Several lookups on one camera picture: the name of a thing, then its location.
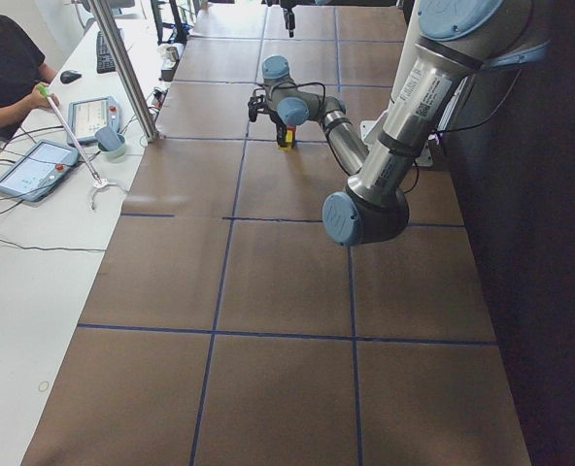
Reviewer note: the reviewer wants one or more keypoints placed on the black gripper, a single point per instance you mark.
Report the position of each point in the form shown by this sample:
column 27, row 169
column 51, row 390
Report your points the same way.
column 287, row 15
column 280, row 129

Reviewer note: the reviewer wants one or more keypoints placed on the yellow wooden block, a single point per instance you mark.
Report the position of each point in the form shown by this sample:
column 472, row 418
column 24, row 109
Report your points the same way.
column 285, row 141

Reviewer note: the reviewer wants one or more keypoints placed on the red wooden block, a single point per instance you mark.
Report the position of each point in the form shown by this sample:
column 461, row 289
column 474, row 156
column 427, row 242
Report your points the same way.
column 292, row 131

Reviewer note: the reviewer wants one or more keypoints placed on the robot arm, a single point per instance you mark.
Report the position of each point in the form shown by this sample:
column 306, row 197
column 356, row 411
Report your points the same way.
column 454, row 40

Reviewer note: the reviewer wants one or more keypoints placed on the metal cup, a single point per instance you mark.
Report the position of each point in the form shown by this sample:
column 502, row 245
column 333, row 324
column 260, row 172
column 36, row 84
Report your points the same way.
column 173, row 52

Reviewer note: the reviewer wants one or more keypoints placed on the mint green tape roll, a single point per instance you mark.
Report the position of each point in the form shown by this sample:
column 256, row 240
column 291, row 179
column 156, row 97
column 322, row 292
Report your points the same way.
column 117, row 153

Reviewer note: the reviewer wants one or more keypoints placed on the light blue cup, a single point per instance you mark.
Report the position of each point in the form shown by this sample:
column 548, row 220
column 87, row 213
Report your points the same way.
column 107, row 136

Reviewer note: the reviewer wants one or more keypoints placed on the long grabber stick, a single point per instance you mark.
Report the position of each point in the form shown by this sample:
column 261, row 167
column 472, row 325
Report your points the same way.
column 99, row 183

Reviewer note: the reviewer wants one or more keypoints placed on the black keyboard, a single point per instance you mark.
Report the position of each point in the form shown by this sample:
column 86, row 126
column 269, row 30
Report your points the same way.
column 105, row 62

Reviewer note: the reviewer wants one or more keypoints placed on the far teach pendant tablet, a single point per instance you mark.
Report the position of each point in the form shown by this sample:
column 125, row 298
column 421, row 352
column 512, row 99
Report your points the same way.
column 86, row 117

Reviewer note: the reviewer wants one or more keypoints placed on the teach pendant tablet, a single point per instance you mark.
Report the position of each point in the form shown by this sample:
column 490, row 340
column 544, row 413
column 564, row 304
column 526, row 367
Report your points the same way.
column 86, row 117
column 39, row 171

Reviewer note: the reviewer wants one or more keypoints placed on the brown paper table cover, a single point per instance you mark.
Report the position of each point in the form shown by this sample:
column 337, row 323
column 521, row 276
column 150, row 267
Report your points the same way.
column 224, row 327

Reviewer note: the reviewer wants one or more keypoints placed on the black computer mouse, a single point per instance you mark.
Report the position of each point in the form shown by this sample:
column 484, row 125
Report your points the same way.
column 69, row 76

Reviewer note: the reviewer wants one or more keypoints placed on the near teach pendant tablet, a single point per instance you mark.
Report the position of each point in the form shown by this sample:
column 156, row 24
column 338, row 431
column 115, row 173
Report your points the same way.
column 39, row 171

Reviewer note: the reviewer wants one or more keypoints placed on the person in black shirt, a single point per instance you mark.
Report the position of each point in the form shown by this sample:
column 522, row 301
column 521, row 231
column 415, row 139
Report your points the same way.
column 23, row 69

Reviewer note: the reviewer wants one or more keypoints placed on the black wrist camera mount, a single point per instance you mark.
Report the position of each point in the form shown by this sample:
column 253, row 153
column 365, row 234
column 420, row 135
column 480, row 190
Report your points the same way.
column 257, row 105

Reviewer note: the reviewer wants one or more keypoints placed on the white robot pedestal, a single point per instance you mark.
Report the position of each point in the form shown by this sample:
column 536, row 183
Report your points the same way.
column 394, row 120

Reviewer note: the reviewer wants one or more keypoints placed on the aluminium frame post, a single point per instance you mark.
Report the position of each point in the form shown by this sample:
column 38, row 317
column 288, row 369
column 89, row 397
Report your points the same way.
column 107, row 25

